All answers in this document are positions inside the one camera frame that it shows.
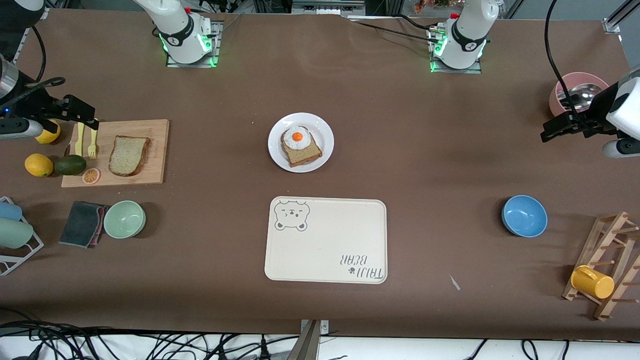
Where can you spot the yellow plastic knife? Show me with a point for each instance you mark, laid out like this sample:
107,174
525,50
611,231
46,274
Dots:
79,145

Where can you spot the grey tape scrap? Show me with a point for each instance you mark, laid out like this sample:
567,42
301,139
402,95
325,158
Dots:
454,282

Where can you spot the pink bowl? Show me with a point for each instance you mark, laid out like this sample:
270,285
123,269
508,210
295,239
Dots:
562,82

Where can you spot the cream bear print tray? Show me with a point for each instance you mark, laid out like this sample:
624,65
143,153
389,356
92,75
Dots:
325,240

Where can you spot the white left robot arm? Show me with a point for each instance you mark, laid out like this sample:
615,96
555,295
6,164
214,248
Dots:
465,30

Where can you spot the pale green bowl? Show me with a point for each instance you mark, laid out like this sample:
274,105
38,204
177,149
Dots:
124,220

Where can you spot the yellow mug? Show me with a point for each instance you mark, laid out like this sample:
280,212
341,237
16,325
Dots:
592,282

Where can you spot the yellow lemon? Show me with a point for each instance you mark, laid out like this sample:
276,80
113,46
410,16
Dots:
39,165
50,135

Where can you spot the white round plate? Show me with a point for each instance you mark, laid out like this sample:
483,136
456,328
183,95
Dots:
276,147

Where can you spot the aluminium frame rail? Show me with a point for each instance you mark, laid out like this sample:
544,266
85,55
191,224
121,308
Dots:
612,24
37,12

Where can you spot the metal ladle spoon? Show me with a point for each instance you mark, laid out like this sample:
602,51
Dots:
580,95

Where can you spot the wooden peg rack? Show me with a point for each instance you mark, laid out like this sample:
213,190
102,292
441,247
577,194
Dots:
607,235

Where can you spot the blue bowl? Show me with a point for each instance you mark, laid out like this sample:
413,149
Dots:
524,216

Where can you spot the orange slice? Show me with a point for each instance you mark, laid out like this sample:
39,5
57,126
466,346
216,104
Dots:
91,176

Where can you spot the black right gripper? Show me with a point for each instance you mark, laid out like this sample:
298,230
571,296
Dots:
31,101

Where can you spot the grey folded cloth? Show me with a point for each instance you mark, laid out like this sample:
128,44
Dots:
80,224

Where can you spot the yellow plastic fork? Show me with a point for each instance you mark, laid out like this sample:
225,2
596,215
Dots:
92,150

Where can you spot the toy fried egg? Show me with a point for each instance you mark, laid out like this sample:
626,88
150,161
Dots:
302,144

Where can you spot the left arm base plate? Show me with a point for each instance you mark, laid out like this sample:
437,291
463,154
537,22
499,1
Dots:
475,69

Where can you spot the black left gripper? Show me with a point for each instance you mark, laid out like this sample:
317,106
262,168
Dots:
596,109

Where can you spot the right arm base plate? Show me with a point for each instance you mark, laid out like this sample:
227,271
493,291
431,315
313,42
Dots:
216,50

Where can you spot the pale blue cup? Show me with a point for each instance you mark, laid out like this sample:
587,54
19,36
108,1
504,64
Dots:
9,211

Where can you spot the pale green cup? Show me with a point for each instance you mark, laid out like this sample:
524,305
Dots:
14,233

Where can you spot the brown bread slice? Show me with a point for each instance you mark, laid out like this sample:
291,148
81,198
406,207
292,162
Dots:
305,156
127,156

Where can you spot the grey metal mount post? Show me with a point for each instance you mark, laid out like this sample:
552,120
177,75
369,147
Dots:
307,345

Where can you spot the wooden cutting board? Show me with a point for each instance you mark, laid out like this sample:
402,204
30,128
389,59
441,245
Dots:
155,150

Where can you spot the dark green avocado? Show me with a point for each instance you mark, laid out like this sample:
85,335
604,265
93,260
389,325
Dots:
70,165

